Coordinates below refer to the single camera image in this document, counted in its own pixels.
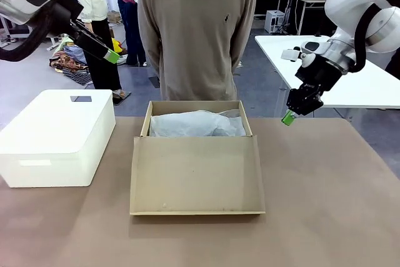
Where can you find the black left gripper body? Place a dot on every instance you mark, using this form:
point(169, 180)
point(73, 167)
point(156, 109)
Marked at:
point(64, 13)

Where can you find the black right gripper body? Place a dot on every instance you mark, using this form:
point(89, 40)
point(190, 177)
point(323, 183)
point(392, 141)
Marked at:
point(318, 74)

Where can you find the white tissue paper sheet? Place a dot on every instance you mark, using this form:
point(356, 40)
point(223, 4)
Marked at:
point(193, 123)

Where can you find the brown cardboard shoe box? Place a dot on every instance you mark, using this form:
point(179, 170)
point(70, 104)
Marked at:
point(197, 176)

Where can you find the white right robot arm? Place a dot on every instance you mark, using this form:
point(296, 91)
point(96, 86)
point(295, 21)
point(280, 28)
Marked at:
point(353, 1)

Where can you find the small background cardboard box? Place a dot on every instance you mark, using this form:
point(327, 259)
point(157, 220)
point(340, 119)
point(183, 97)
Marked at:
point(114, 17)

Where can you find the white plastic storage box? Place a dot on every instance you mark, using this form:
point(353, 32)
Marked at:
point(53, 135)

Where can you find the person in white jacket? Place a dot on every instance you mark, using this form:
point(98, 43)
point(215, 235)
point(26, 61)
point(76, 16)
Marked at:
point(103, 73)

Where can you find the colourful clothes pile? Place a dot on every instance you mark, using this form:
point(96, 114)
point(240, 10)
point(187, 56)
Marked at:
point(70, 60)

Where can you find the white table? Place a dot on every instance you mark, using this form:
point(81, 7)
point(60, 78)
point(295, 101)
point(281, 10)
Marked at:
point(343, 92)

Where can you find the person in pink top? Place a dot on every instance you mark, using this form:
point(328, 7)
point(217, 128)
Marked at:
point(131, 29)

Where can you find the dark background desk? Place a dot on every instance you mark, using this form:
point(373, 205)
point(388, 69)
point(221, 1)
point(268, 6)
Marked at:
point(307, 10)

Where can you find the person in black clothes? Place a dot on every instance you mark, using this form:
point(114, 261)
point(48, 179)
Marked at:
point(394, 67)

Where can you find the person in beige sweater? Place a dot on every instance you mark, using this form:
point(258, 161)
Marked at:
point(197, 35)

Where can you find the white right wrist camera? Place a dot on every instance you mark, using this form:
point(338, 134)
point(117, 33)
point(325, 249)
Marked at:
point(300, 52)

